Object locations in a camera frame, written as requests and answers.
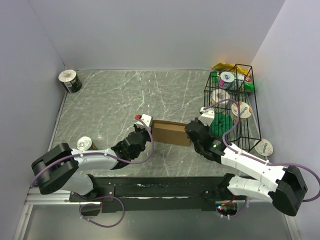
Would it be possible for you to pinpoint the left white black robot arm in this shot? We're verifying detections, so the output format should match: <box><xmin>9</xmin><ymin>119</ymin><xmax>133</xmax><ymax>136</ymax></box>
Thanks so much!
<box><xmin>31</xmin><ymin>122</ymin><xmax>154</xmax><ymax>201</ymax></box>

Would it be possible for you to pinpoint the black wire basket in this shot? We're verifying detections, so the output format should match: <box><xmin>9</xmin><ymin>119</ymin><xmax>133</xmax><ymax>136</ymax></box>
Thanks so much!
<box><xmin>203</xmin><ymin>64</ymin><xmax>262</xmax><ymax>152</ymax></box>

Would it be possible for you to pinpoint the yellow snack bag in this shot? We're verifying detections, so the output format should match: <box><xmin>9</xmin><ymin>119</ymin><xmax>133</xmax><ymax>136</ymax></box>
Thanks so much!
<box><xmin>211</xmin><ymin>62</ymin><xmax>250</xmax><ymax>76</ymax></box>

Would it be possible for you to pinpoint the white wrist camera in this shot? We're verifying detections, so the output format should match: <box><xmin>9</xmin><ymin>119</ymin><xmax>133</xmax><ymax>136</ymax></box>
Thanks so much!
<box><xmin>134</xmin><ymin>114</ymin><xmax>153</xmax><ymax>128</ymax></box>
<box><xmin>198</xmin><ymin>107</ymin><xmax>215</xmax><ymax>127</ymax></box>

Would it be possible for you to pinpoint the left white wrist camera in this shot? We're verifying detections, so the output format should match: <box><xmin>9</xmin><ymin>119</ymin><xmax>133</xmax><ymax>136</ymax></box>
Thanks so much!
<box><xmin>134</xmin><ymin>114</ymin><xmax>153</xmax><ymax>128</ymax></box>

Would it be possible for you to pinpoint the green snack bag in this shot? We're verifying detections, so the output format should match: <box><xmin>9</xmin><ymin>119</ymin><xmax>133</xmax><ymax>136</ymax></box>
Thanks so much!
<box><xmin>234</xmin><ymin>73</ymin><xmax>255</xmax><ymax>92</ymax></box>

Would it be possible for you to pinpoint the Chobani yogurt cup in basket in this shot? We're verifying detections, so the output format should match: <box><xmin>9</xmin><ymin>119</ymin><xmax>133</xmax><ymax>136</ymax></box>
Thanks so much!
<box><xmin>231</xmin><ymin>101</ymin><xmax>253</xmax><ymax>122</ymax></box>

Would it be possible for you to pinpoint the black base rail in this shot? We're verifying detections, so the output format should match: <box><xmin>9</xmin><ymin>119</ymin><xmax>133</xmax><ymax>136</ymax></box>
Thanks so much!
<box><xmin>69</xmin><ymin>173</ymin><xmax>246</xmax><ymax>213</ymax></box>

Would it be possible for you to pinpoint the blue white yogurt cup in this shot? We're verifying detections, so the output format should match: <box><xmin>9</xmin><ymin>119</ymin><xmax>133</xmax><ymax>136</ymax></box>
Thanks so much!
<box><xmin>218</xmin><ymin>71</ymin><xmax>235</xmax><ymax>89</ymax></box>

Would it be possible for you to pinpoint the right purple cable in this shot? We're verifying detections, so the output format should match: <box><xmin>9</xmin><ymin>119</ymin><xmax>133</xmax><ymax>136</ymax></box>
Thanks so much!
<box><xmin>203</xmin><ymin>98</ymin><xmax>320</xmax><ymax>218</ymax></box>

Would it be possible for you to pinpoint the aluminium frame rail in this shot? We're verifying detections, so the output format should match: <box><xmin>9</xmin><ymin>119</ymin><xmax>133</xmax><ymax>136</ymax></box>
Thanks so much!
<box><xmin>23</xmin><ymin>184</ymin><xmax>73</xmax><ymax>206</ymax></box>

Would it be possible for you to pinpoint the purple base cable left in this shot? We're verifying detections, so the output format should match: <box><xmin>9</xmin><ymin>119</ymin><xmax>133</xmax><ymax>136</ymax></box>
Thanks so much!
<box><xmin>79</xmin><ymin>194</ymin><xmax>126</xmax><ymax>228</ymax></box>

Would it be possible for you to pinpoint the brown cardboard box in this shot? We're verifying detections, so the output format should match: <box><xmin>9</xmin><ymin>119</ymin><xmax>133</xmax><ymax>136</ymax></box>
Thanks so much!
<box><xmin>151</xmin><ymin>119</ymin><xmax>191</xmax><ymax>147</ymax></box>

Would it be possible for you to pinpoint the white yogurt cup on table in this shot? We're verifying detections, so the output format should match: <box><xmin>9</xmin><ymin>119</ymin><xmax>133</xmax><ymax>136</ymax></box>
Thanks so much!
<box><xmin>254</xmin><ymin>138</ymin><xmax>274</xmax><ymax>157</ymax></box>

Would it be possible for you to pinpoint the red white package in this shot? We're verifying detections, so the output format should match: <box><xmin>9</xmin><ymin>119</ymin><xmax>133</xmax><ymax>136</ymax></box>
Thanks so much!
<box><xmin>245</xmin><ymin>76</ymin><xmax>252</xmax><ymax>83</ymax></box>

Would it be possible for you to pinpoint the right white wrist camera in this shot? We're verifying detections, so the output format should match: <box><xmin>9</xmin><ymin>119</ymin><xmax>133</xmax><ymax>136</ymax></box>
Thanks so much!
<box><xmin>198</xmin><ymin>107</ymin><xmax>215</xmax><ymax>127</ymax></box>

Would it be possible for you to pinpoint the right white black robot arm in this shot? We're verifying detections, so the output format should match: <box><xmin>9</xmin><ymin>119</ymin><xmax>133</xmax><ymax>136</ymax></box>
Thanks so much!
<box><xmin>184</xmin><ymin>119</ymin><xmax>308</xmax><ymax>217</ymax></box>

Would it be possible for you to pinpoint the tin can brown label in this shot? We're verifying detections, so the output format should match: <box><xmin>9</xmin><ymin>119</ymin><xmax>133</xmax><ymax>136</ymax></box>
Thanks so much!
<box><xmin>76</xmin><ymin>136</ymin><xmax>98</xmax><ymax>151</ymax></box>

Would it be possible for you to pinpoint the green black chips can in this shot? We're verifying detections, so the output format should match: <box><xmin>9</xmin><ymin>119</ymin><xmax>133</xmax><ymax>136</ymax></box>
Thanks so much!
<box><xmin>58</xmin><ymin>69</ymin><xmax>82</xmax><ymax>93</ymax></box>

